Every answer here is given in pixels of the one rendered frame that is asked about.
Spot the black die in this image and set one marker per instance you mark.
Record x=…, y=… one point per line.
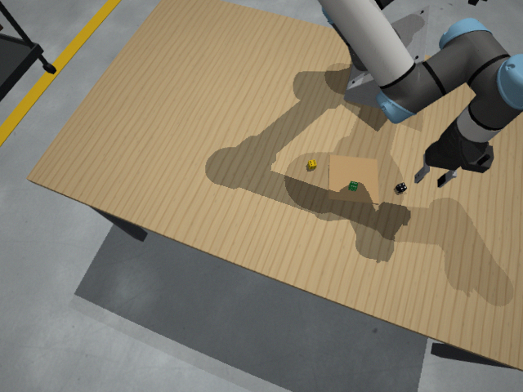
x=401, y=187

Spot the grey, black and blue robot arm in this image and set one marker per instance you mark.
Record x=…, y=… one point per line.
x=469, y=54

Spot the tan square mat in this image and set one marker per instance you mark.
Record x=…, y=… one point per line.
x=343, y=170

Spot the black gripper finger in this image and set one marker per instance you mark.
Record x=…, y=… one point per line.
x=422, y=172
x=446, y=178

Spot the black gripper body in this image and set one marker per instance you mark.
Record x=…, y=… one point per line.
x=462, y=141

